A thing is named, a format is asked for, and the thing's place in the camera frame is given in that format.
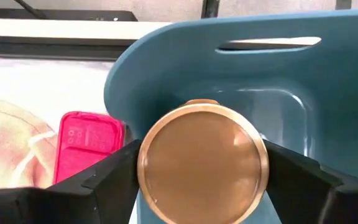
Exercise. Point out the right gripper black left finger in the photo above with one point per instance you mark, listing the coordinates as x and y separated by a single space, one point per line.
73 202

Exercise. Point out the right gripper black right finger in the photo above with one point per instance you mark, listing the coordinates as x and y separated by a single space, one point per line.
315 199

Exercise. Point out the spice tin with red lid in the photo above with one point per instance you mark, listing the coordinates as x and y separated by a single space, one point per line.
85 146

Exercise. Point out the spice jar with copper lid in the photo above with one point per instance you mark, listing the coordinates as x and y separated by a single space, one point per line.
202 168

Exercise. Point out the salmon cloth with white stripes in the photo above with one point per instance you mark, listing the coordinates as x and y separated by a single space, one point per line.
5 149

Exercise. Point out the blue plastic bin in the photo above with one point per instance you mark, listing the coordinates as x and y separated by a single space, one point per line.
197 62

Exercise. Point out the black and white pole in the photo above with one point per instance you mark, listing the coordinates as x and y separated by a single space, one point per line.
210 7

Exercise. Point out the black table frame rail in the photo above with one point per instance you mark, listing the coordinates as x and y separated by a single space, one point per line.
42 46

